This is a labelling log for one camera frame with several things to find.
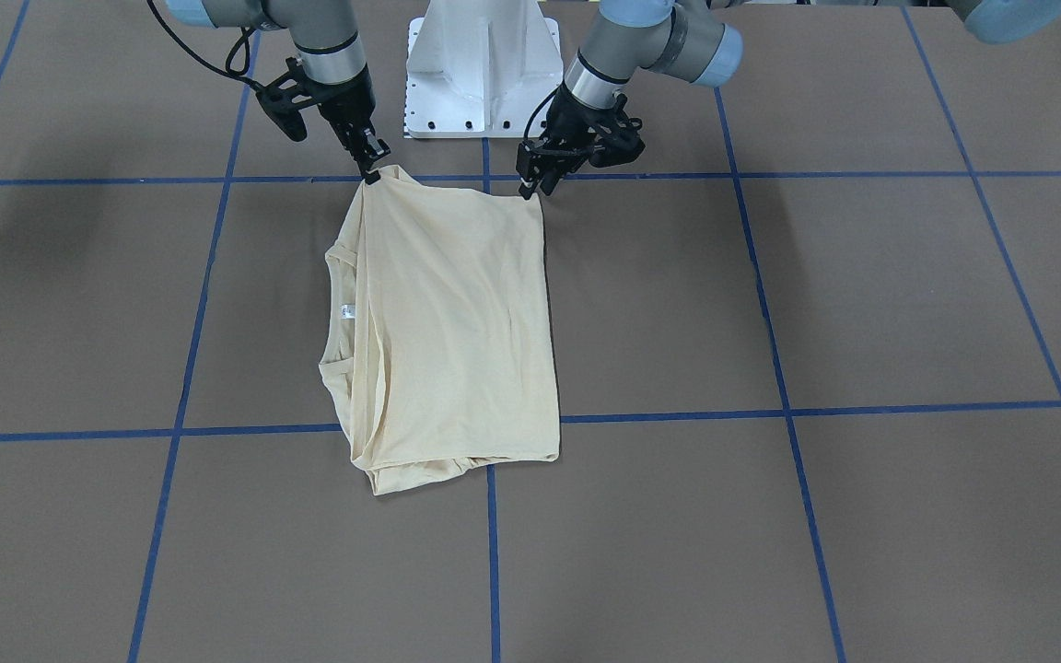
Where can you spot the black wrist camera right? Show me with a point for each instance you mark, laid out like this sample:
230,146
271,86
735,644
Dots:
284,99

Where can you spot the beige long-sleeve printed shirt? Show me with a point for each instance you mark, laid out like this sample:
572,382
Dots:
439,357

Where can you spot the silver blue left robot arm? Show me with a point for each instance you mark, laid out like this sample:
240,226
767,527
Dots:
679,39

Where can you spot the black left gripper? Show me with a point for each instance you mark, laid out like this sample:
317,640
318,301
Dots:
566,121

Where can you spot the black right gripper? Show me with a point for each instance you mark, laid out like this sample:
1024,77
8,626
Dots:
347,108

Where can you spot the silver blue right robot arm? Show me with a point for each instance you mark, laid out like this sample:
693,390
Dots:
329,72

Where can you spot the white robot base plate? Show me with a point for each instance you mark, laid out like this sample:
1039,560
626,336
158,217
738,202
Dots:
478,69

